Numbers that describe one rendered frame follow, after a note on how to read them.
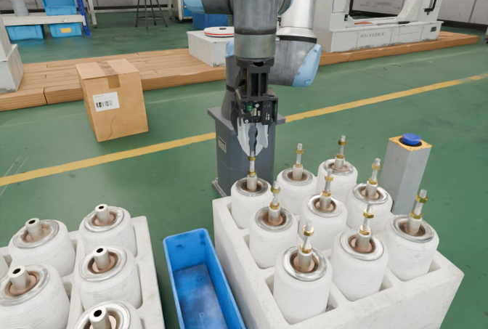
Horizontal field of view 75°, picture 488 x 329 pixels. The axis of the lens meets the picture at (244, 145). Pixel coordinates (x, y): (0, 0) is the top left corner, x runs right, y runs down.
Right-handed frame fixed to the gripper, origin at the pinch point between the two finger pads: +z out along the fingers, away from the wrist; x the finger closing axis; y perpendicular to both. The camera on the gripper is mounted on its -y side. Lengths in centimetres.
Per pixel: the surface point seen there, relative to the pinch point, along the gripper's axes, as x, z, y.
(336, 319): 9.6, 16.9, 29.5
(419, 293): 26.4, 17.2, 26.6
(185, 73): -21, 27, -165
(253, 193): 0.0, 9.5, 3.5
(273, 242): 1.6, 11.3, 16.8
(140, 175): -36, 35, -48
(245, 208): -2.2, 12.5, 4.9
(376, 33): 157, 14, -236
